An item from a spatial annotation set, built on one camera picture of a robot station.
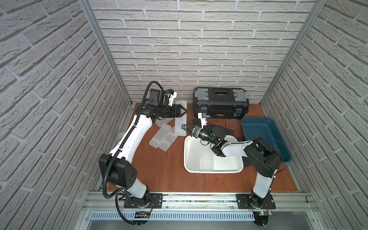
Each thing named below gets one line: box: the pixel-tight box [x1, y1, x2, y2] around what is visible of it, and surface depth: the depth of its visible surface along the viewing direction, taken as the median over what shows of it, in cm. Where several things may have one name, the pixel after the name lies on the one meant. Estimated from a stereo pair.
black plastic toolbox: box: [192, 87, 250, 120], surface depth 102 cm
